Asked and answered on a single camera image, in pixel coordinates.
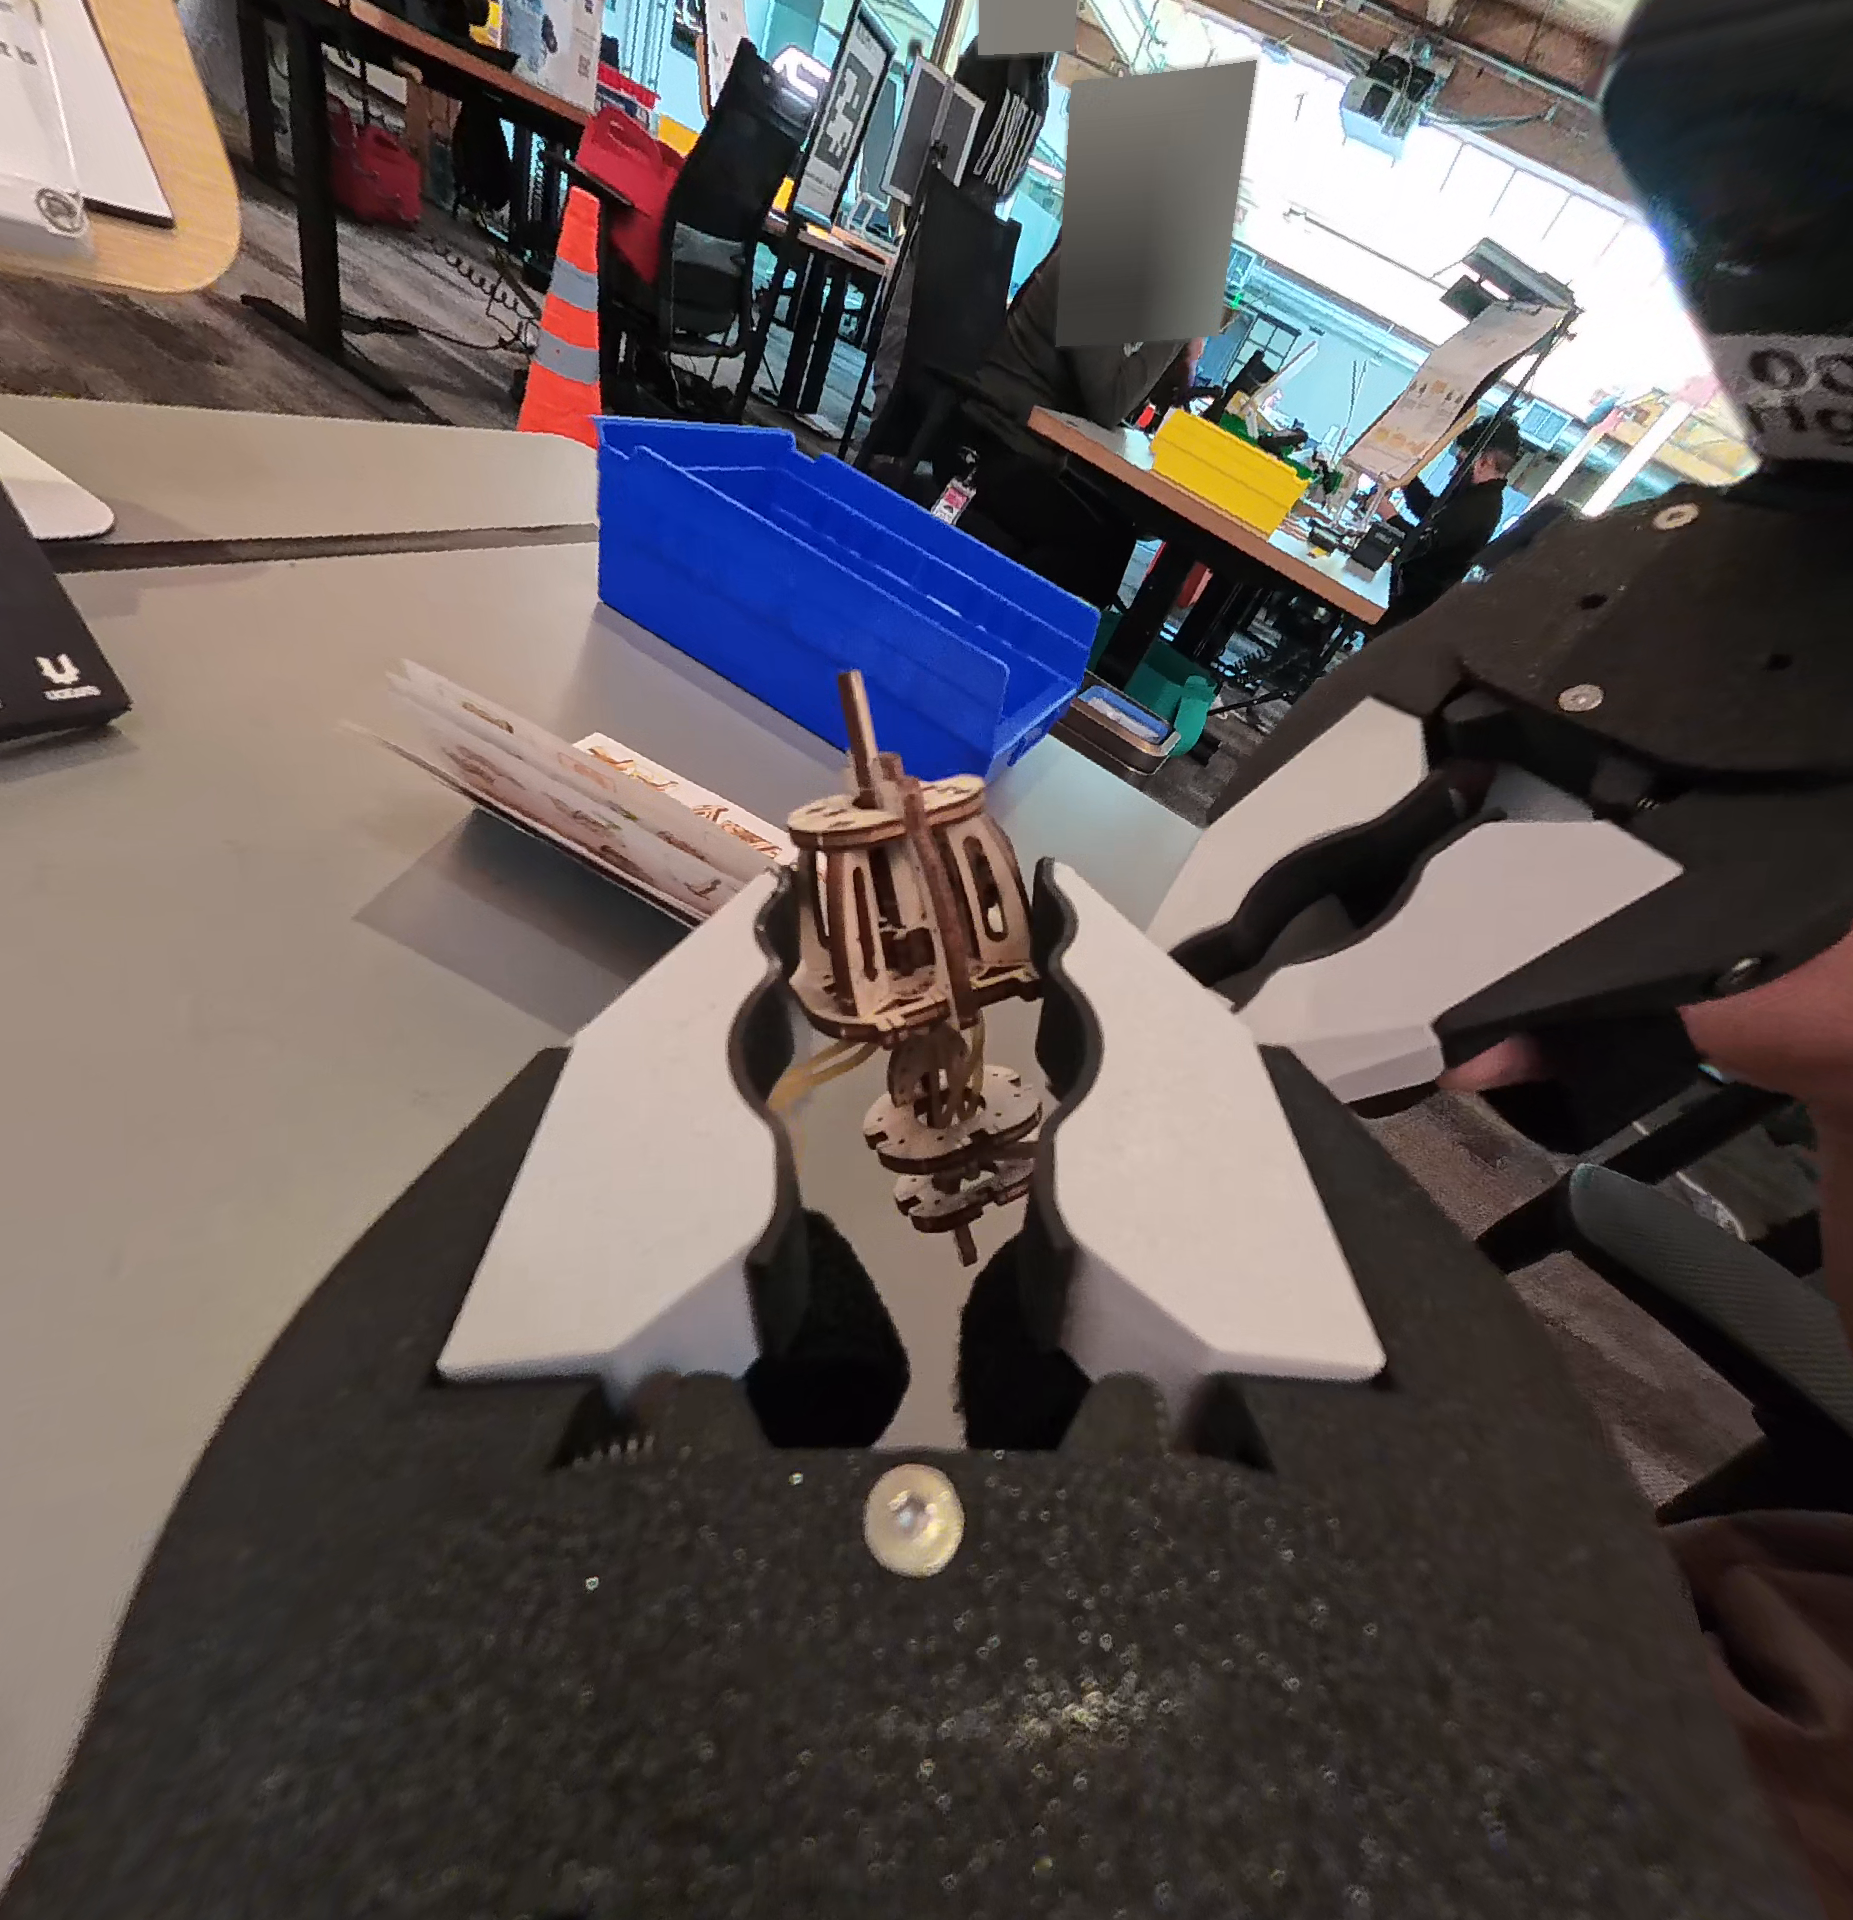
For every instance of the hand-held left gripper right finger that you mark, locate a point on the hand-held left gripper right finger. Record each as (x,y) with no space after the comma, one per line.
(1196,1172)

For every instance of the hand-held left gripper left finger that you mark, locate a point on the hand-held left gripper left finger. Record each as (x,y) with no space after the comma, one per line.
(624,1172)

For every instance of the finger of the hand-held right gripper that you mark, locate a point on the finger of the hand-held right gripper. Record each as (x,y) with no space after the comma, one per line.
(1301,815)
(1467,947)

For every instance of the wooden model assembly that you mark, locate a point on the wooden model assembly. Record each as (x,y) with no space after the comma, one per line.
(898,886)

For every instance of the black model kit box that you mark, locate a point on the black model kit box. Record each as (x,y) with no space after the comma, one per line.
(27,629)

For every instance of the person's right hand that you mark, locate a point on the person's right hand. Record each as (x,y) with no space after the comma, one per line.
(1806,1042)

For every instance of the wooden work table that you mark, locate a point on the wooden work table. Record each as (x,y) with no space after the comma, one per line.
(1168,519)

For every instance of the yellow plastic bin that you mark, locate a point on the yellow plastic bin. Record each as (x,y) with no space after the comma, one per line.
(1219,463)

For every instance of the stack of wooden puzzle sheets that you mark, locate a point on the stack of wooden puzzle sheets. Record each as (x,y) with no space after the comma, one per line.
(565,799)

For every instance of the blue plastic bin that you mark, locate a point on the blue plastic bin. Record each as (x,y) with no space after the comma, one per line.
(809,573)

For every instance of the printed tag board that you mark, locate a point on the printed tag board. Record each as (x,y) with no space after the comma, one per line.
(851,107)

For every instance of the black office chair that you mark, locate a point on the black office chair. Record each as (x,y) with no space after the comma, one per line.
(727,193)

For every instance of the orange traffic cone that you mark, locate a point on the orange traffic cone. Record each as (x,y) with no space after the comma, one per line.
(565,330)

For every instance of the white stand base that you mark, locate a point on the white stand base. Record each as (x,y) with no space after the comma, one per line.
(40,505)

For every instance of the red bag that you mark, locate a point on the red bag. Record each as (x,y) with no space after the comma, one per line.
(624,176)
(377,176)

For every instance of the light wooden desk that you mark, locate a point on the light wooden desk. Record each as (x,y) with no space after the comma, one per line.
(191,180)

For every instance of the white paper stack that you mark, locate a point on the white paper stack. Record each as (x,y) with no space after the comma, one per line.
(40,107)

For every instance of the black frame desk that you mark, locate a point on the black frame desk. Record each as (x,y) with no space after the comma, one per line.
(412,61)

